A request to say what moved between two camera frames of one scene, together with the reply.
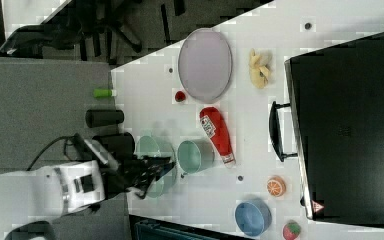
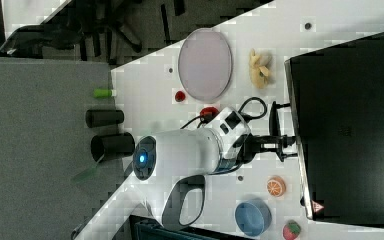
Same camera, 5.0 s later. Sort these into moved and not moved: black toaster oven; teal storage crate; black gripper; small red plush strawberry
Moved: black gripper
Not moved: teal storage crate; small red plush strawberry; black toaster oven
